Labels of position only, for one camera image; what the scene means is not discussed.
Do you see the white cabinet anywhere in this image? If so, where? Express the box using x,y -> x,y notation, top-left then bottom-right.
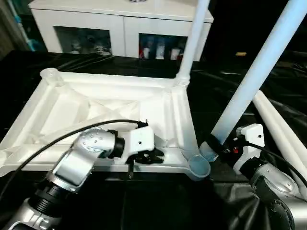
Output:
28,0 -> 214,62

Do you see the black mat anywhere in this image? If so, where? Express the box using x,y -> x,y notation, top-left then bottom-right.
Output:
0,49 -> 307,230

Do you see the white plastic table top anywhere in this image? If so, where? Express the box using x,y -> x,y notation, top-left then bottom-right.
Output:
0,67 -> 212,182

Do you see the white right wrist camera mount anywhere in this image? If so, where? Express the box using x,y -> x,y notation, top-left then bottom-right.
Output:
232,123 -> 265,175

